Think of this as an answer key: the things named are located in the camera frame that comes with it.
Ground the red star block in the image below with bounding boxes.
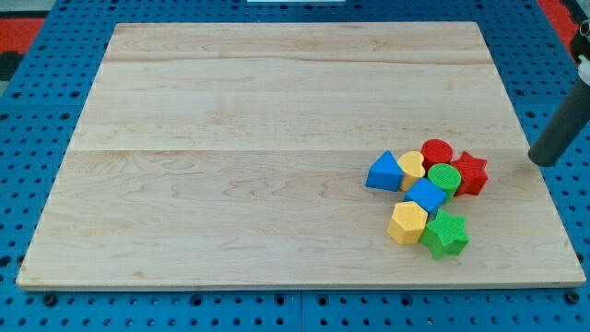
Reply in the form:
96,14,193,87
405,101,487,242
451,151,489,196

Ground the robot arm end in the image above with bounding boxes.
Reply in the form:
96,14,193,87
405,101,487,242
570,18,589,85

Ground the green star block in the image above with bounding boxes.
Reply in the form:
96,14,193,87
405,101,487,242
419,208,470,260

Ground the wooden board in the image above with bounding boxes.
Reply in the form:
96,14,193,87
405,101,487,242
16,21,585,291

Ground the blue triangle block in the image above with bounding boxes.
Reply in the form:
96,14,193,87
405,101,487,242
365,150,404,192

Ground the yellow heart block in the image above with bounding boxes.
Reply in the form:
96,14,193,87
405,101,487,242
397,150,426,191

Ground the yellow hexagon block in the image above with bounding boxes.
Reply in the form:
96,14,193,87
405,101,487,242
386,201,428,245

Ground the blue cube block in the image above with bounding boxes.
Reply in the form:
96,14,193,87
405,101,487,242
403,178,446,214

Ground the red cylinder block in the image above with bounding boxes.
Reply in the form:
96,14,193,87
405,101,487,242
420,138,454,172

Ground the green cylinder block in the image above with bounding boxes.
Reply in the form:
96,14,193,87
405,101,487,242
427,163,462,203

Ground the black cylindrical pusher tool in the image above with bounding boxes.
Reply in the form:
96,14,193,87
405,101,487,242
528,78,589,167

